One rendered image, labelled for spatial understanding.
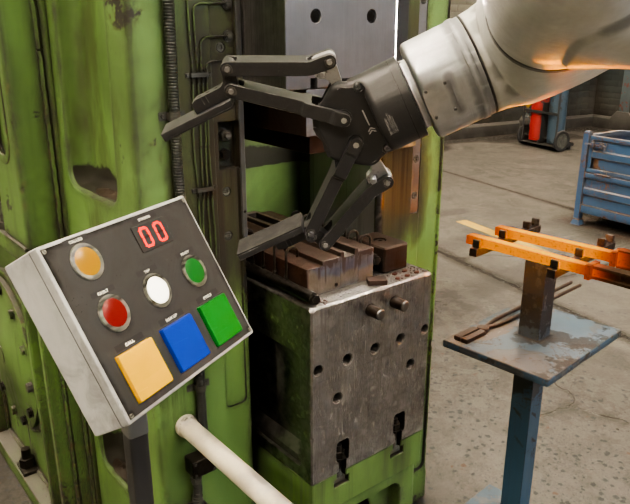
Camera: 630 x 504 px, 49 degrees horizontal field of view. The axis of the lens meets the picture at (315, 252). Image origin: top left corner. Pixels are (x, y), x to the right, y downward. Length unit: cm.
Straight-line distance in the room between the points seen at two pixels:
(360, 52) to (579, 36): 108
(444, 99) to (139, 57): 88
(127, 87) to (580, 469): 202
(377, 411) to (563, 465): 111
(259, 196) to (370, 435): 73
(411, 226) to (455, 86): 135
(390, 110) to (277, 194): 144
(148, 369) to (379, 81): 62
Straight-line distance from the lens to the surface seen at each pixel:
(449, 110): 60
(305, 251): 159
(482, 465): 263
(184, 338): 113
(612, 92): 1090
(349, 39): 149
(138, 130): 139
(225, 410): 170
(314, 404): 158
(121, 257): 111
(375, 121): 62
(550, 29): 45
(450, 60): 59
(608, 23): 45
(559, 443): 282
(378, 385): 170
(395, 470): 190
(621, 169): 543
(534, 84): 59
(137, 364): 105
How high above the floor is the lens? 150
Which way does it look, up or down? 19 degrees down
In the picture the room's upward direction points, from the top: straight up
